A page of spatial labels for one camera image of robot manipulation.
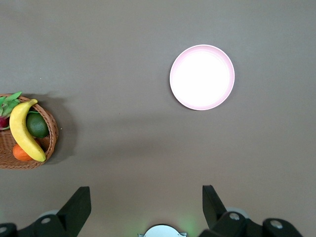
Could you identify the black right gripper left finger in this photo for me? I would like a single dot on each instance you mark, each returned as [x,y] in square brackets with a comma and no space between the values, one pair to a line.
[71,212]

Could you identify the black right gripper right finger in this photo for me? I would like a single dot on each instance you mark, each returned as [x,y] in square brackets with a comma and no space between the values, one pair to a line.
[217,212]

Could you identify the yellow banana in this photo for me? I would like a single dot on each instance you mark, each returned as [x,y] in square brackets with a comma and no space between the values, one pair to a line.
[19,128]

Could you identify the orange round fruit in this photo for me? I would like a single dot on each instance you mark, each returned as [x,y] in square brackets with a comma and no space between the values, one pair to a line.
[20,153]

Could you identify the dark green avocado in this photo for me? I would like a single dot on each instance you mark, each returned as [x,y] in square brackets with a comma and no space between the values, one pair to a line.
[37,126]

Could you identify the brown wicker basket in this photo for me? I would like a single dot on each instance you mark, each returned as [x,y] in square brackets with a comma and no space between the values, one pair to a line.
[7,144]

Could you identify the red dragon fruit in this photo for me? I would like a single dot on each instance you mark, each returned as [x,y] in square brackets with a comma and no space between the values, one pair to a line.
[10,101]

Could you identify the pink round plate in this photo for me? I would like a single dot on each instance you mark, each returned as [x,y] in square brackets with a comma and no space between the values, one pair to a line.
[202,77]

